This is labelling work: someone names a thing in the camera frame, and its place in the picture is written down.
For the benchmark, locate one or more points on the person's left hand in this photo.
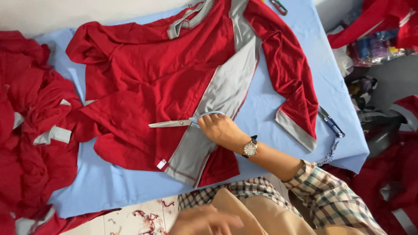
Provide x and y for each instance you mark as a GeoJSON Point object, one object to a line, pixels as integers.
{"type": "Point", "coordinates": [199, 223]}

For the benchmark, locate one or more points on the person's right hand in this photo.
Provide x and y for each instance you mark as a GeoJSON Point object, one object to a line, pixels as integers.
{"type": "Point", "coordinates": [220, 130]}

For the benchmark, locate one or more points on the person's right fingers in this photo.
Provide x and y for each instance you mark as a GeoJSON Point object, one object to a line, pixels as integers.
{"type": "Point", "coordinates": [203, 123]}

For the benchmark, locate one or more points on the person's left fingers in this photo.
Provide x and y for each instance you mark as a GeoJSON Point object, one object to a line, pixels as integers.
{"type": "Point", "coordinates": [228, 221]}

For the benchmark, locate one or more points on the person's beige trousers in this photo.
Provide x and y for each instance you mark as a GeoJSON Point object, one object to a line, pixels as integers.
{"type": "Point", "coordinates": [271, 212]}

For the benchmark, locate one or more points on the red and grey long-sleeve shirt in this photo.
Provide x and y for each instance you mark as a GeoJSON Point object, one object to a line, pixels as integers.
{"type": "Point", "coordinates": [156, 81]}

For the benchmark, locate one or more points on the red thread scraps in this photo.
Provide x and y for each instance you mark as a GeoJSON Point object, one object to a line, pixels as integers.
{"type": "Point", "coordinates": [148, 220]}

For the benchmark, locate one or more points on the light blue table cloth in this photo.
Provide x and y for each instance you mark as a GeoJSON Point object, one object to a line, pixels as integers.
{"type": "Point", "coordinates": [280, 98]}

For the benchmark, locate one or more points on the person's plaid shirt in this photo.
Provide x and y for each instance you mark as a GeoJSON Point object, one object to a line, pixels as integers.
{"type": "Point", "coordinates": [329, 195]}

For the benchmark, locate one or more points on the red and green hand tool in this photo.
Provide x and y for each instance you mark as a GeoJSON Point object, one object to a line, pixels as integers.
{"type": "Point", "coordinates": [279, 6]}

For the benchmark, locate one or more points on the heap of red grey-trimmed garments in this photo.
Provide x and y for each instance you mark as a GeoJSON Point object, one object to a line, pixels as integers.
{"type": "Point", "coordinates": [385, 182]}

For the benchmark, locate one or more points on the dark patterned cloth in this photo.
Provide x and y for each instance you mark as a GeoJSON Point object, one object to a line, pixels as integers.
{"type": "Point", "coordinates": [362, 89]}

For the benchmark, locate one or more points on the pile of red garments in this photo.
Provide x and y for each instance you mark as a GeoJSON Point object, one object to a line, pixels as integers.
{"type": "Point", "coordinates": [32, 130]}

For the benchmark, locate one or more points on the plastic bag of colourful items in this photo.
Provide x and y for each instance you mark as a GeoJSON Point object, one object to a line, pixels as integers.
{"type": "Point", "coordinates": [375, 49]}

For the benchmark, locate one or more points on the heap of red white-striped garments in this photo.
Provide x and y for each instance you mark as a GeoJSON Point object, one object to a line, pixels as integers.
{"type": "Point", "coordinates": [375, 16]}

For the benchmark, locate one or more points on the red garment with grey band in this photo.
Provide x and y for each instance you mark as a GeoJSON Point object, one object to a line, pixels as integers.
{"type": "Point", "coordinates": [406, 109]}

